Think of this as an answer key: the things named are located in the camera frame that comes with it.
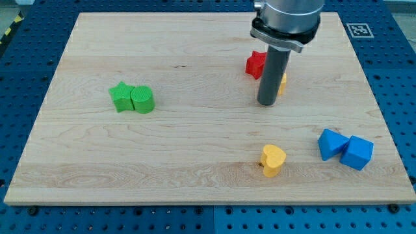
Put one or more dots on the yellow heart block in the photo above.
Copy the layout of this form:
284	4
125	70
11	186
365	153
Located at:
272	160

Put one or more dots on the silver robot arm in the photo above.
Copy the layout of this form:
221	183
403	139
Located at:
286	25

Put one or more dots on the blue triangle block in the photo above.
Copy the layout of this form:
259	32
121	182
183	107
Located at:
331	143

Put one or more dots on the blue cube block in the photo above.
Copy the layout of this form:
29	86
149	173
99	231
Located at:
357	153

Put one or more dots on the green star block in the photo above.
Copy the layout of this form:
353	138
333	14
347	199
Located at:
121	97

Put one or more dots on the wooden board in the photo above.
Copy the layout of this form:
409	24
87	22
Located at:
202	143

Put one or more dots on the small yellow block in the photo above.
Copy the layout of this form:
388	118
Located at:
282	84

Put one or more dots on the yellow black hazard tape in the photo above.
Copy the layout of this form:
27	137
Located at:
12	29

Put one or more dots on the green cylinder block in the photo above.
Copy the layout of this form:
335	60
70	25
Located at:
142	99

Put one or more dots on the grey cylindrical pointer rod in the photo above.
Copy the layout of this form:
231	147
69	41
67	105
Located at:
274	68

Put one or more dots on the red star block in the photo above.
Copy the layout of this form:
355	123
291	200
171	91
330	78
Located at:
255	64

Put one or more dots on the white fiducial marker tag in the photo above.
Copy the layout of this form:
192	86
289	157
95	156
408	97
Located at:
359	30

